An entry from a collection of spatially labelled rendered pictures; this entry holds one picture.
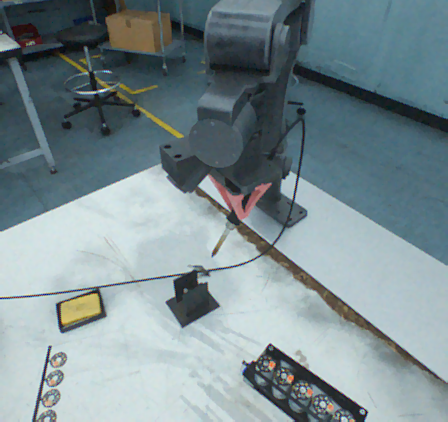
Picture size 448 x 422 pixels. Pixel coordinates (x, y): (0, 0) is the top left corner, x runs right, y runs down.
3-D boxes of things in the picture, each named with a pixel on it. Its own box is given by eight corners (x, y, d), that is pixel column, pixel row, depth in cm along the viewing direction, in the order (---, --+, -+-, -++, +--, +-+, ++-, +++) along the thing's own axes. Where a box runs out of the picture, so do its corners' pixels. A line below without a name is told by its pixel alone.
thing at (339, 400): (242, 382, 52) (242, 378, 51) (269, 346, 56) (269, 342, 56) (344, 463, 45) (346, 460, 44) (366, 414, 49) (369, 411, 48)
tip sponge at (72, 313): (100, 292, 64) (98, 287, 63) (107, 316, 60) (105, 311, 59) (57, 307, 62) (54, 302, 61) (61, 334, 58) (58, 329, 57)
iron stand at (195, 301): (208, 324, 63) (235, 282, 60) (170, 330, 57) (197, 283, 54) (191, 300, 67) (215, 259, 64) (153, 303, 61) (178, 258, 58)
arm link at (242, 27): (281, 19, 33) (323, -47, 53) (191, 12, 35) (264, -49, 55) (272, 131, 42) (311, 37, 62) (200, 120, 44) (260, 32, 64)
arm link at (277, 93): (279, 184, 73) (303, 5, 54) (247, 178, 75) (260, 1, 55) (284, 169, 78) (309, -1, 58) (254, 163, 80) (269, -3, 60)
